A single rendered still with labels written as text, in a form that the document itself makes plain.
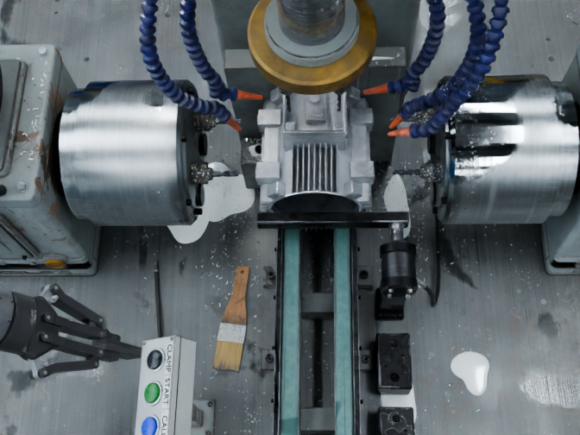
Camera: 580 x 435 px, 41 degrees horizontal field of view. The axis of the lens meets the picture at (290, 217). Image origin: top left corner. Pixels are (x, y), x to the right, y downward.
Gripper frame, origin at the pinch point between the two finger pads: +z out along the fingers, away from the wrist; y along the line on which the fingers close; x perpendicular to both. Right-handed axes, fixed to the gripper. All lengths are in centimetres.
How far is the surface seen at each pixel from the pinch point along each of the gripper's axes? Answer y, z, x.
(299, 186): 27.5, 17.6, -19.5
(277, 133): 38.7, 17.7, -14.8
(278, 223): 23.8, 21.2, -12.7
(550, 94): 40, 33, -56
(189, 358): 0.4, 11.5, -3.5
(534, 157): 30, 33, -53
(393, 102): 46, 31, -30
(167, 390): -4.9, 8.0, -2.7
